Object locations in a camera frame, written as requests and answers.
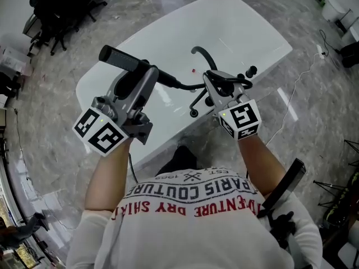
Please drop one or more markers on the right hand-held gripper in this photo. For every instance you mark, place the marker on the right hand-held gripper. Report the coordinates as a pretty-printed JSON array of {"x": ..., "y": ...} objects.
[{"x": 241, "y": 119}]

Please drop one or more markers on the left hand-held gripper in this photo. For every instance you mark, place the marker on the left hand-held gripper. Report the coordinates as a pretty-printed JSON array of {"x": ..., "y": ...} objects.
[{"x": 103, "y": 136}]

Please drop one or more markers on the black handheld shower head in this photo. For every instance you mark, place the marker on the black handheld shower head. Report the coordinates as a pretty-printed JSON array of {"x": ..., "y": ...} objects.
[{"x": 123, "y": 59}]

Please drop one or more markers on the white bathtub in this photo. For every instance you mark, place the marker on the white bathtub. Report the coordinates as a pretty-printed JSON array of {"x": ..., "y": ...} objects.
[{"x": 196, "y": 24}]

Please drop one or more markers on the person's left forearm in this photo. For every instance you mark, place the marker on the person's left forearm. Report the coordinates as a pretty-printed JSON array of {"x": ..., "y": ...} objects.
[{"x": 109, "y": 178}]

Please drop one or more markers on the person's right forearm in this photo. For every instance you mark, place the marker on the person's right forearm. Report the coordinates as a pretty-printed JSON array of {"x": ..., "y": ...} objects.
[{"x": 261, "y": 167}]

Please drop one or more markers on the black faucet knob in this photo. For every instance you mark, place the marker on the black faucet knob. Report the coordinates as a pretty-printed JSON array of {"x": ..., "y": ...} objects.
[
  {"x": 241, "y": 76},
  {"x": 251, "y": 71}
]

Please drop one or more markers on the black curved faucet spout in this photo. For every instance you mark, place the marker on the black curved faucet spout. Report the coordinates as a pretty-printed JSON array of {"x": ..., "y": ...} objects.
[{"x": 209, "y": 59}]

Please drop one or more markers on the black office chair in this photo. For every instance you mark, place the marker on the black office chair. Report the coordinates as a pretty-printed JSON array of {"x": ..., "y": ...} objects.
[
  {"x": 47, "y": 18},
  {"x": 81, "y": 1}
]

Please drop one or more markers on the white power strip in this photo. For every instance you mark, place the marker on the white power strip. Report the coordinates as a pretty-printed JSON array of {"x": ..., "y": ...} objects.
[{"x": 320, "y": 52}]

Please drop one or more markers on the black flat bar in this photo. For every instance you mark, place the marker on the black flat bar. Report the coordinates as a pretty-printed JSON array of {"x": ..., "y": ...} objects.
[{"x": 283, "y": 186}]

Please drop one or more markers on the dark wooden desk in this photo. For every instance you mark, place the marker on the dark wooden desk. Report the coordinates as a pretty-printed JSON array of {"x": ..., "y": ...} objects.
[{"x": 31, "y": 25}]

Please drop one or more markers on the white trash bin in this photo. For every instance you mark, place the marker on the white trash bin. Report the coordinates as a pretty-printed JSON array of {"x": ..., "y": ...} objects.
[
  {"x": 352, "y": 35},
  {"x": 333, "y": 8}
]

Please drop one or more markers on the black tripod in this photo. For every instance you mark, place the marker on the black tripod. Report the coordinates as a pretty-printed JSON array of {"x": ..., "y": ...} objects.
[{"x": 331, "y": 186}]

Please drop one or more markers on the person's white printed shirt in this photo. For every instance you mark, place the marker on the person's white printed shirt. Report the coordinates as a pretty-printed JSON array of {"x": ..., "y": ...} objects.
[{"x": 190, "y": 234}]

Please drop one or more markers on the black yellow-green bag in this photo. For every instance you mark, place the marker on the black yellow-green bag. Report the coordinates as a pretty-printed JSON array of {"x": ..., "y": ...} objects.
[{"x": 340, "y": 206}]

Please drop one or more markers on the white chair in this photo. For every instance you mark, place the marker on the white chair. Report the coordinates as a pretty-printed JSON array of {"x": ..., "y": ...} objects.
[{"x": 349, "y": 256}]

